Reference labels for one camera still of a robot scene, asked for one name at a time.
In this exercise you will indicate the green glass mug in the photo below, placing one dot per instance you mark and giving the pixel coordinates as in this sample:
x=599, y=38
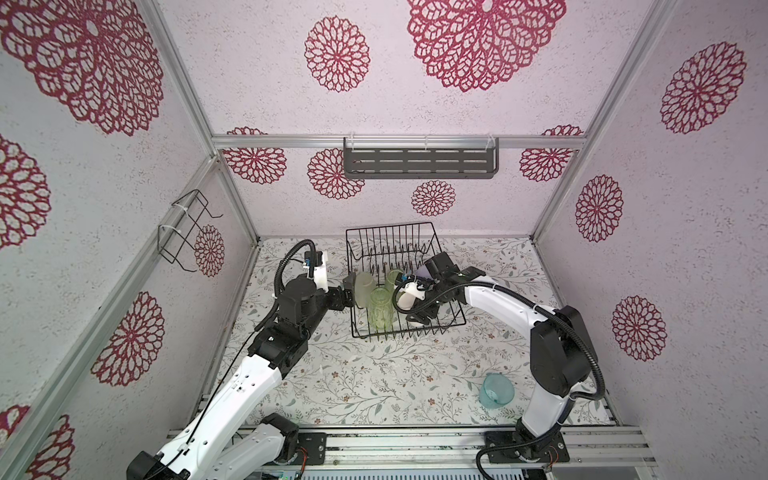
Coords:
x=392, y=277

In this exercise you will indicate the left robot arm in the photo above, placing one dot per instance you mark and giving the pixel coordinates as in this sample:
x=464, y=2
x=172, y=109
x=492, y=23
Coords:
x=202, y=450

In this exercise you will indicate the purple plastic cup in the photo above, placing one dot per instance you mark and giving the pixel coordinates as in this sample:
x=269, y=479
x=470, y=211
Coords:
x=423, y=274

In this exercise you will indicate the frosted pale green cup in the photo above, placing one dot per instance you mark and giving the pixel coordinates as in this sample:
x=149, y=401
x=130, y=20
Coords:
x=364, y=285

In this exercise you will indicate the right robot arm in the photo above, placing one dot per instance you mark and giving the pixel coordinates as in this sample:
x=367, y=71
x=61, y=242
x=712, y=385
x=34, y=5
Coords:
x=562, y=358

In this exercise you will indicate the teal plastic cup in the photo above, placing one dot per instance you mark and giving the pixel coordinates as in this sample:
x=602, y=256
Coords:
x=496, y=391

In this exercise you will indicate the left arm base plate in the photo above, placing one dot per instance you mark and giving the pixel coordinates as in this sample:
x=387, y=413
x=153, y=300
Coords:
x=308, y=448

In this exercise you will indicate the grey wall shelf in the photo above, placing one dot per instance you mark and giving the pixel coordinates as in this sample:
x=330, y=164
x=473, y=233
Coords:
x=426, y=163

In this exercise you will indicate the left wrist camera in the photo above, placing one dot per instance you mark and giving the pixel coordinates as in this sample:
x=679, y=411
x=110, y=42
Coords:
x=320, y=274

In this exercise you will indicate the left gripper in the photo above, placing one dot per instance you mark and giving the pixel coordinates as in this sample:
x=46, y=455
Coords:
x=338, y=302

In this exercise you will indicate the black wire dish rack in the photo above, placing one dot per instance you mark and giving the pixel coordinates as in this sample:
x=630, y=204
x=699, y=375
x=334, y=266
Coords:
x=377, y=250

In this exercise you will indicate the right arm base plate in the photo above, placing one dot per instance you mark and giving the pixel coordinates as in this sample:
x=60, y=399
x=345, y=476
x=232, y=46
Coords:
x=509, y=446

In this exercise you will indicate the light green glass cup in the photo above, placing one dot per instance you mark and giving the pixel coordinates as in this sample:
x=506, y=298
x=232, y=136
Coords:
x=380, y=310

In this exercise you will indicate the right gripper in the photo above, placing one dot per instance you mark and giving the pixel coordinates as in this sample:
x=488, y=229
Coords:
x=420, y=309

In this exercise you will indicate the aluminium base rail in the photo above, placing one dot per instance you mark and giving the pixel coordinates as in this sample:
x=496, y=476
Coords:
x=437, y=448

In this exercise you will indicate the black wire wall holder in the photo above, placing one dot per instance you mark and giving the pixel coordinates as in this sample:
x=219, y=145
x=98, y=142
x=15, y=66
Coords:
x=173, y=238

